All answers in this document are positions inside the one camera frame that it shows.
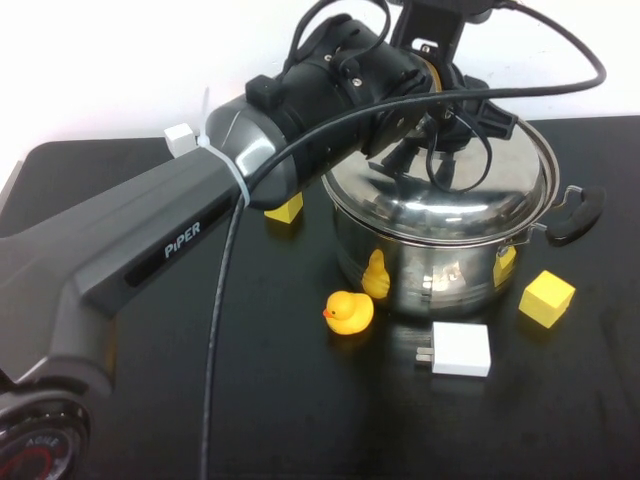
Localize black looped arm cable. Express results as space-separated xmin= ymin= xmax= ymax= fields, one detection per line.
xmin=288 ymin=0 xmax=392 ymax=69

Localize stainless steel pot black handles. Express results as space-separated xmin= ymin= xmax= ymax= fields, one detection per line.
xmin=332 ymin=184 xmax=607 ymax=319

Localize yellow rubber duck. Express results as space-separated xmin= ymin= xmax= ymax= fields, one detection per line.
xmin=322 ymin=291 xmax=375 ymax=336

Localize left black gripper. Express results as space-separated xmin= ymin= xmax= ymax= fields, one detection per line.
xmin=424 ymin=64 xmax=516 ymax=142

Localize yellow foam cube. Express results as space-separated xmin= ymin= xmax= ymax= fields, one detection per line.
xmin=263 ymin=192 xmax=305 ymax=225
xmin=518 ymin=270 xmax=577 ymax=330

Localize white zip tie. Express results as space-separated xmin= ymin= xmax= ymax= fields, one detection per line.
xmin=197 ymin=87 xmax=251 ymax=206

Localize white power adapter plug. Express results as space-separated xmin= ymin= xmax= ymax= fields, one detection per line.
xmin=413 ymin=321 xmax=492 ymax=377

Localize steel lid with black knob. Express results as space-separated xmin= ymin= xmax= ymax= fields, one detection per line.
xmin=322 ymin=107 xmax=559 ymax=246

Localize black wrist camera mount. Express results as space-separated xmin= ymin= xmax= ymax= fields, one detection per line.
xmin=392 ymin=0 xmax=494 ymax=66

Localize white foam cube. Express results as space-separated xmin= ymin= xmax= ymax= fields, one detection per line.
xmin=163 ymin=123 xmax=201 ymax=157

